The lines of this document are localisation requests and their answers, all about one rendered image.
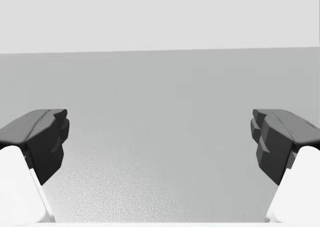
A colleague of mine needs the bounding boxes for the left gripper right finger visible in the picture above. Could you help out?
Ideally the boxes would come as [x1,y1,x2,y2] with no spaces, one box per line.
[250,108,320,223]

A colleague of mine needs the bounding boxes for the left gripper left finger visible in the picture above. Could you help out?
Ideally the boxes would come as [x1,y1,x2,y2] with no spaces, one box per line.
[0,108,70,223]

